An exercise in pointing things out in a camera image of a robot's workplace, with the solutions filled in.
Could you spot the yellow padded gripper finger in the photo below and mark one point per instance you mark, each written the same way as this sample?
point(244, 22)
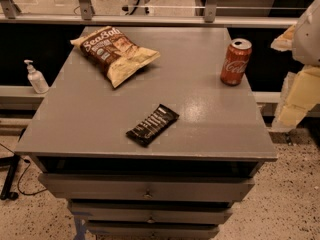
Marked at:
point(300, 94)
point(284, 41)

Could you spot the brown chip bag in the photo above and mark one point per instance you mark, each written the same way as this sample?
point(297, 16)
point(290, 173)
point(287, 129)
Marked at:
point(117, 55)

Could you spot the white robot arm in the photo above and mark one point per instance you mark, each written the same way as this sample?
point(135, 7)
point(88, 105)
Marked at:
point(306, 39)

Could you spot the red cola can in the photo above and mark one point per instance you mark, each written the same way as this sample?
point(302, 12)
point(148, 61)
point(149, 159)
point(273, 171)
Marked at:
point(236, 60)

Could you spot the black snack bar wrapper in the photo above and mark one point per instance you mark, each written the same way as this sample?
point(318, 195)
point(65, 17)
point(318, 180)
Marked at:
point(151, 127)

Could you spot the grey drawer cabinet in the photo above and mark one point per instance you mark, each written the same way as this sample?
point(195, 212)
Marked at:
point(184, 183)

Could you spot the metal window railing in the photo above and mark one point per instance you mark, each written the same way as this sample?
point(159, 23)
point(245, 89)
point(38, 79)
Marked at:
point(109, 12)

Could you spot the white pump bottle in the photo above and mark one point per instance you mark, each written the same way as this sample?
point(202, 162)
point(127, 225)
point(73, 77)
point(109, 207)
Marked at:
point(36, 78)

